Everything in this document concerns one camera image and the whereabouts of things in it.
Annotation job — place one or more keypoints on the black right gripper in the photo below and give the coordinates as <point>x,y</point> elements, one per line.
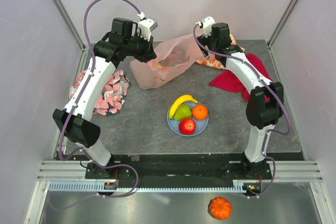
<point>205,41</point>

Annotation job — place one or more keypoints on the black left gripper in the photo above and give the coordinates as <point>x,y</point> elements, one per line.
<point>149,54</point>

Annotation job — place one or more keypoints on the pink translucent plastic bag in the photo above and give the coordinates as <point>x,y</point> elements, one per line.
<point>173,58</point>

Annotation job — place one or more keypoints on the yellow fake banana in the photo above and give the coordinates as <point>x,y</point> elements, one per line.
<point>178,102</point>

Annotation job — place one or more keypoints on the orange fake orange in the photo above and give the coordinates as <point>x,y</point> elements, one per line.
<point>200,112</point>

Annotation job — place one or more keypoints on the green fake pear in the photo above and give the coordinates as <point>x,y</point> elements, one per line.
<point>183,111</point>

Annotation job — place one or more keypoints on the red fake apple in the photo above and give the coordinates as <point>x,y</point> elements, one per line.
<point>187,126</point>

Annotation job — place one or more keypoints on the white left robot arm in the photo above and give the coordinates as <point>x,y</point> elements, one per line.
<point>126,38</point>

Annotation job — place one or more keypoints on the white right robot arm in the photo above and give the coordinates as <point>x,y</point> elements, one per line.
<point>265,103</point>

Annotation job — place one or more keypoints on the orange fake pumpkin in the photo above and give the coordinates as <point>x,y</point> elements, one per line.
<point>220,208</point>

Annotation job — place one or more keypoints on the yellow floral cloth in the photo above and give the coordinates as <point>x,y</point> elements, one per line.
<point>211,61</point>

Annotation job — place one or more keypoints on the red cloth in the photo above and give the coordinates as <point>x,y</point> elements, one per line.
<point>229,82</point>

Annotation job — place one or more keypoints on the pink navy patterned cloth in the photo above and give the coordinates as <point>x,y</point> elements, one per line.
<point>111,98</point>

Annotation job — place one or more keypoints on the blue plate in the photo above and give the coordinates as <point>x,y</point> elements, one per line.
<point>200,124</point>

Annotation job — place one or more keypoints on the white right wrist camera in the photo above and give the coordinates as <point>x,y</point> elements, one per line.
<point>206,25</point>

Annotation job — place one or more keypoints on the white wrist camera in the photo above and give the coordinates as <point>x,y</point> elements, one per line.
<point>206,25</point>
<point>146,26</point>

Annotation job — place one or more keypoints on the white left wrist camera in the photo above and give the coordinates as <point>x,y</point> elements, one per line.
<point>146,26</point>

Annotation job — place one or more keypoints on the left aluminium frame post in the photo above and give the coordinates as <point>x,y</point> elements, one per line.
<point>66,18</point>

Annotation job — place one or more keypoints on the aluminium frame post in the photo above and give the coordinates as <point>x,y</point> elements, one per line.
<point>283,20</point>
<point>66,18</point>

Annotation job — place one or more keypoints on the right aluminium frame post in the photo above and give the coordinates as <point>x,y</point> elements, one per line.
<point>283,20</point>

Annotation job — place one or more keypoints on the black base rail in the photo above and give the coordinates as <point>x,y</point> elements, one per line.
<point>214,166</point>

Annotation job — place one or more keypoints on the white slotted cable duct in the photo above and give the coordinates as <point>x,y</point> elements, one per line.
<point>108,187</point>

